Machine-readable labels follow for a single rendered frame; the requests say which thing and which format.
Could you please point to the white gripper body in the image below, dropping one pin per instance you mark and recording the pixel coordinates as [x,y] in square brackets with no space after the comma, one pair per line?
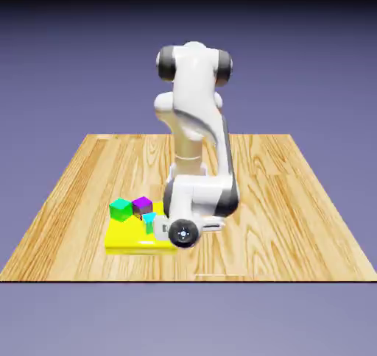
[212,222]

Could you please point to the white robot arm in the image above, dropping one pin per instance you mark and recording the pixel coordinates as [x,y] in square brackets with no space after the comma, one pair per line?
[196,103]

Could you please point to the small cyan cube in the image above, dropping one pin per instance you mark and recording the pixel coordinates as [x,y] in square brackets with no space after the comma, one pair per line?
[149,221]

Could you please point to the small purple cube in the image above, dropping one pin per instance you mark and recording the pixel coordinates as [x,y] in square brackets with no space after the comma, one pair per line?
[142,205]

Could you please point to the small green cube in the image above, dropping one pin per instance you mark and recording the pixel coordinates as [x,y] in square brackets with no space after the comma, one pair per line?
[120,209]

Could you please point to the large yellow box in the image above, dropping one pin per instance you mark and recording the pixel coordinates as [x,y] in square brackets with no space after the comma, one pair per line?
[126,235]

